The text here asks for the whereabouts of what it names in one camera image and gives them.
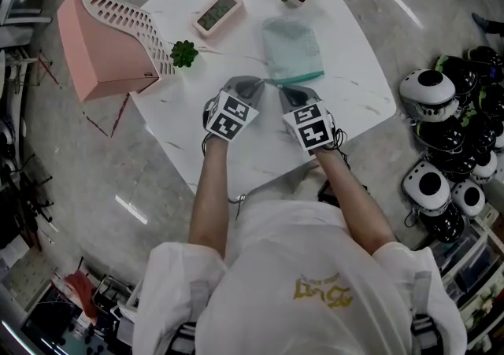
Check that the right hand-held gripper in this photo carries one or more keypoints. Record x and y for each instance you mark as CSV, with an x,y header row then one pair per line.
x,y
311,125

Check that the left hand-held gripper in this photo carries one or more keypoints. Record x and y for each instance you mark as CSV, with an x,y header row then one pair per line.
x,y
230,115

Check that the person's left forearm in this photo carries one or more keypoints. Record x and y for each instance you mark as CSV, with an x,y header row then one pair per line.
x,y
210,196

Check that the person's right forearm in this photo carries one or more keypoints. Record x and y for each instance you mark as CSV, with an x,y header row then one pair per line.
x,y
350,204

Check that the clear plastic drawer unit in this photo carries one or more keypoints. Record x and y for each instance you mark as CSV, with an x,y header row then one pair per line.
x,y
478,263

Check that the teal transparent zip pouch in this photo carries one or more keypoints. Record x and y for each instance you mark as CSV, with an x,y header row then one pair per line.
x,y
290,48

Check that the pink digital clock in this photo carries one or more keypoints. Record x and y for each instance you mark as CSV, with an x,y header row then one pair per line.
x,y
217,13

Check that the pile of black and white helmets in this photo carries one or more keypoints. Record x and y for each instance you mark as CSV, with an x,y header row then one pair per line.
x,y
453,137

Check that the small green succulent plant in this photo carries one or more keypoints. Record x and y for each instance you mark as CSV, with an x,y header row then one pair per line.
x,y
184,54

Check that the red cloth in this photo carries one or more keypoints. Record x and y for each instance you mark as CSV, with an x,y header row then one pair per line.
x,y
82,292

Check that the person's white shirt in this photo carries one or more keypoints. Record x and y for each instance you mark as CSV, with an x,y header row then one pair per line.
x,y
299,286

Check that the pink perforated file holder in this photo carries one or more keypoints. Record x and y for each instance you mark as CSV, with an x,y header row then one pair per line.
x,y
102,54

